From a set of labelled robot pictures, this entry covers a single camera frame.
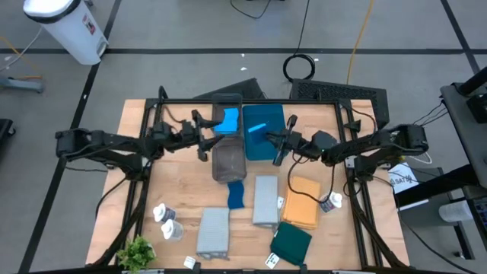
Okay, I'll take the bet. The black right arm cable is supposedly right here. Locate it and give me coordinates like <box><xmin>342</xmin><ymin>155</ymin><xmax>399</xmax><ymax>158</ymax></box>
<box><xmin>286</xmin><ymin>159</ymin><xmax>336</xmax><ymax>205</ymax></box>

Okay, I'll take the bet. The light blue sponge cloth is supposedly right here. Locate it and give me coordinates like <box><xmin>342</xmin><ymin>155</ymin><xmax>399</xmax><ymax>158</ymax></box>
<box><xmin>213</xmin><ymin>107</ymin><xmax>240</xmax><ymax>135</ymax></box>

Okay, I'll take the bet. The grey translucent plastic bin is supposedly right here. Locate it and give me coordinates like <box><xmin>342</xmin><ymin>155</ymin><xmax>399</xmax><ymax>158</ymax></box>
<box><xmin>210</xmin><ymin>133</ymin><xmax>247</xmax><ymax>184</ymax></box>
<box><xmin>211</xmin><ymin>93</ymin><xmax>244</xmax><ymax>136</ymax></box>

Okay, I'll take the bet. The black mesh panel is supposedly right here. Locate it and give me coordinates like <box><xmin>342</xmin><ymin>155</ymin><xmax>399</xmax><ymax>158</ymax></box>
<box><xmin>288</xmin><ymin>78</ymin><xmax>390</xmax><ymax>129</ymax></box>

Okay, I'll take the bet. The small green plant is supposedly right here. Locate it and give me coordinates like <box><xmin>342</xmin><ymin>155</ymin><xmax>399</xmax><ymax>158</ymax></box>
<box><xmin>116</xmin><ymin>235</ymin><xmax>157</xmax><ymax>273</ymax></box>

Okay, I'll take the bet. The black floor object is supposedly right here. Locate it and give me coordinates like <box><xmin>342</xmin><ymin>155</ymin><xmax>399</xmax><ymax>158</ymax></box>
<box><xmin>0</xmin><ymin>118</ymin><xmax>17</xmax><ymax>142</ymax></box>

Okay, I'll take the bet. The black equipment stand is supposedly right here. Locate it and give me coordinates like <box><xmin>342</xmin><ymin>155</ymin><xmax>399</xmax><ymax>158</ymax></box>
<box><xmin>393</xmin><ymin>163</ymin><xmax>487</xmax><ymax>263</ymax></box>

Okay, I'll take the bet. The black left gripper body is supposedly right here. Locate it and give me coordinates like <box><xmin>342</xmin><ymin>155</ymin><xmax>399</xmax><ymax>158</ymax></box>
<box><xmin>177</xmin><ymin>110</ymin><xmax>211</xmax><ymax>163</ymax></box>

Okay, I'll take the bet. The blue plastic bin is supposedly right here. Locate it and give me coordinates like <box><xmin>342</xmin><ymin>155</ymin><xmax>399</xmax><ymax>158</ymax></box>
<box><xmin>242</xmin><ymin>103</ymin><xmax>287</xmax><ymax>162</ymax></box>

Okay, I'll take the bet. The black device on desk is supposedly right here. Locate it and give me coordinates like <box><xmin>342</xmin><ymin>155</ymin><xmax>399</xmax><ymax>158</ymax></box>
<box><xmin>451</xmin><ymin>66</ymin><xmax>487</xmax><ymax>125</ymax></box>

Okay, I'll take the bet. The grey stand foot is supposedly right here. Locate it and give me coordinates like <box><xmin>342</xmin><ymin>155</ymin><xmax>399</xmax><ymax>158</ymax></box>
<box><xmin>0</xmin><ymin>75</ymin><xmax>45</xmax><ymax>94</ymax></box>

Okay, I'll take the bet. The yellow floor cable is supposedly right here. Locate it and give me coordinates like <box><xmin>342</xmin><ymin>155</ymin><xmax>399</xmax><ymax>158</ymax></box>
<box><xmin>345</xmin><ymin>0</ymin><xmax>376</xmax><ymax>85</ymax></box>

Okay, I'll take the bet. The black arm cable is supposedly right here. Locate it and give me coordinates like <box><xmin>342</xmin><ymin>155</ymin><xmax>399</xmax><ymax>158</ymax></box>
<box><xmin>62</xmin><ymin>165</ymin><xmax>129</xmax><ymax>221</ymax></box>
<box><xmin>286</xmin><ymin>159</ymin><xmax>336</xmax><ymax>205</ymax></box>

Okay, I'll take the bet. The white trash can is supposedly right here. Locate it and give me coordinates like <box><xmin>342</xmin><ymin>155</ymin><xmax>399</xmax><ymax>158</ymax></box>
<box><xmin>22</xmin><ymin>0</ymin><xmax>110</xmax><ymax>66</ymax></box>

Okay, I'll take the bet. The yellow towel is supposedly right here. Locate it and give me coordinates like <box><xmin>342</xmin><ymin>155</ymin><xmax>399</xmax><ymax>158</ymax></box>
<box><xmin>282</xmin><ymin>175</ymin><xmax>322</xmax><ymax>231</ymax></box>

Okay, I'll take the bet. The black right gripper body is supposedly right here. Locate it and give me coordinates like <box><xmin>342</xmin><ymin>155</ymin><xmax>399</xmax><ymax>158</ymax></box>
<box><xmin>272</xmin><ymin>114</ymin><xmax>317</xmax><ymax>167</ymax></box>

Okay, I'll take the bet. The white roll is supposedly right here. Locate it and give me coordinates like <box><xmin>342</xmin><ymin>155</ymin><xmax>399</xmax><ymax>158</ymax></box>
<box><xmin>438</xmin><ymin>200</ymin><xmax>473</xmax><ymax>224</ymax></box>

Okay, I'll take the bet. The grey waffle towel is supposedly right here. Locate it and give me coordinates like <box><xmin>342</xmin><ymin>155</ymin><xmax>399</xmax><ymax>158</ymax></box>
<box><xmin>196</xmin><ymin>207</ymin><xmax>231</xmax><ymax>261</ymax></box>
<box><xmin>252</xmin><ymin>175</ymin><xmax>280</xmax><ymax>229</ymax></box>

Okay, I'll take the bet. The white floor cable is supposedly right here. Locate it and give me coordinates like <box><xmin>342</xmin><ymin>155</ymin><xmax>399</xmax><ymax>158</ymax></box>
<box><xmin>0</xmin><ymin>27</ymin><xmax>43</xmax><ymax>73</ymax></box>

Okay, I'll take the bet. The coiled black floor cable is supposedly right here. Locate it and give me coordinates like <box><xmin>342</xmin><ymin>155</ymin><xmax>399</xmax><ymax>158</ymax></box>
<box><xmin>282</xmin><ymin>0</ymin><xmax>317</xmax><ymax>83</ymax></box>

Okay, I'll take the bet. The white-capped clear bottle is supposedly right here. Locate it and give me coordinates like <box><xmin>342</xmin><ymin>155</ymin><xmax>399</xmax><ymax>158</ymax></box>
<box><xmin>160</xmin><ymin>219</ymin><xmax>185</xmax><ymax>243</ymax></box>

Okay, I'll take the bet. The dark green towel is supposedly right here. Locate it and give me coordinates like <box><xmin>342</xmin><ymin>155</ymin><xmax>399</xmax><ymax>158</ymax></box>
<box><xmin>269</xmin><ymin>221</ymin><xmax>314</xmax><ymax>266</ymax></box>

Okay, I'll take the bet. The dark blue sponge cloth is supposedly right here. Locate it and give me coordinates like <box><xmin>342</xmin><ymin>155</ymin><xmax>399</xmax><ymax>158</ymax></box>
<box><xmin>247</xmin><ymin>122</ymin><xmax>269</xmax><ymax>146</ymax></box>
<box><xmin>226</xmin><ymin>180</ymin><xmax>246</xmax><ymax>211</ymax></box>

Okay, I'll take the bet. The black looped floor cable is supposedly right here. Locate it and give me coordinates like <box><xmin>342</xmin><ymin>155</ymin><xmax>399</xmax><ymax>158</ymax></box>
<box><xmin>230</xmin><ymin>0</ymin><xmax>273</xmax><ymax>20</ymax></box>

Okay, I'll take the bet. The grey desk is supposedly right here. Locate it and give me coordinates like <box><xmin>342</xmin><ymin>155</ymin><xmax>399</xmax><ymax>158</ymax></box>
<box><xmin>440</xmin><ymin>81</ymin><xmax>487</xmax><ymax>190</ymax></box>

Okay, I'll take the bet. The white cable bundle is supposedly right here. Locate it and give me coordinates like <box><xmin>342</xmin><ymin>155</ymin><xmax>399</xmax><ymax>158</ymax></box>
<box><xmin>414</xmin><ymin>151</ymin><xmax>434</xmax><ymax>165</ymax></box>

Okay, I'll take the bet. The white printed paper sheet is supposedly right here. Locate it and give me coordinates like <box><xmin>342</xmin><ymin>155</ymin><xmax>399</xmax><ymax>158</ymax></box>
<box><xmin>387</xmin><ymin>162</ymin><xmax>420</xmax><ymax>195</ymax></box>

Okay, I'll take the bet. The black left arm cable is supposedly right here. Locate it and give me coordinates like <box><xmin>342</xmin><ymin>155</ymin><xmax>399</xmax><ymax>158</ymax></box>
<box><xmin>62</xmin><ymin>165</ymin><xmax>129</xmax><ymax>221</ymax></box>

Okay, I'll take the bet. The black metal table frame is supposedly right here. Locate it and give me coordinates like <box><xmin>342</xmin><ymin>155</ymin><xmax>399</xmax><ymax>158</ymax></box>
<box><xmin>85</xmin><ymin>85</ymin><xmax>411</xmax><ymax>273</ymax></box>

